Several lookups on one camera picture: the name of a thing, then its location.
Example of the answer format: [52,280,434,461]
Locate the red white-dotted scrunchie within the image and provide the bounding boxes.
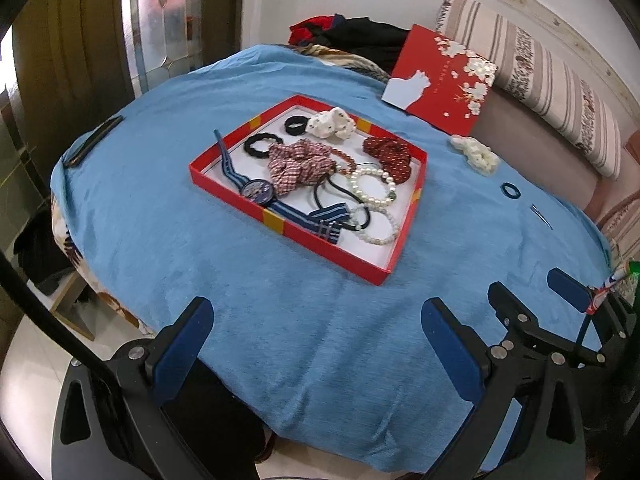
[362,136,412,184]

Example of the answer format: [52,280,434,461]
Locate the pale jade bead bracelet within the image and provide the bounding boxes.
[348,202,403,247]

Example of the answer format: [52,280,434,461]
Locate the white pearl bracelet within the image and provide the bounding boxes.
[348,164,399,212]

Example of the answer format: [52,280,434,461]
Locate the red bead bracelet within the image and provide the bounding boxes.
[319,144,359,177]

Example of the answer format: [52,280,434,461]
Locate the black elastic with gold clasp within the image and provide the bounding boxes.
[312,174,372,232]

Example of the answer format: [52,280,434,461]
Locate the white black-dotted scrunchie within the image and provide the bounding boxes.
[305,107,357,140]

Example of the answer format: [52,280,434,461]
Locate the red plaid scrunchie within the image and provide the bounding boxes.
[268,139,335,197]

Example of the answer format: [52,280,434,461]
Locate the black wavy hair tie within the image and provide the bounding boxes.
[243,131,286,160]

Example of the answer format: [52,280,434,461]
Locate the black braided hair tie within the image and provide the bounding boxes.
[284,115,312,137]

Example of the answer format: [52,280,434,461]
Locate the striped chair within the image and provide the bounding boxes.
[585,131,639,266]

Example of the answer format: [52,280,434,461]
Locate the silver hair clip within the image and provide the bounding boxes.
[529,204,553,231]

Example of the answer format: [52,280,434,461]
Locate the cream dotted scrunchie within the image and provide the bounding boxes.
[449,134,500,176]

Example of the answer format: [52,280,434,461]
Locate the blue table cloth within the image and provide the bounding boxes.
[51,44,611,472]

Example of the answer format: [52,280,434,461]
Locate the striped cushion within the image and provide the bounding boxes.
[436,0,622,179]

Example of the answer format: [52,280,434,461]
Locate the red tray box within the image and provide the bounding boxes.
[189,96,427,285]

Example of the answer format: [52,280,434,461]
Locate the red box lid with cat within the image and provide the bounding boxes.
[382,25,497,136]

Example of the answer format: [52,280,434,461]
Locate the black flat bar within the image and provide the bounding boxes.
[63,115,124,168]

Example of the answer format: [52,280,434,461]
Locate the pile of dark clothes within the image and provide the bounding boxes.
[288,14,409,82]

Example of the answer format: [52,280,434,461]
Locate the stained glass door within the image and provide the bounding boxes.
[122,0,203,96]

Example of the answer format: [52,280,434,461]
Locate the black cable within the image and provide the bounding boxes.
[0,251,151,480]

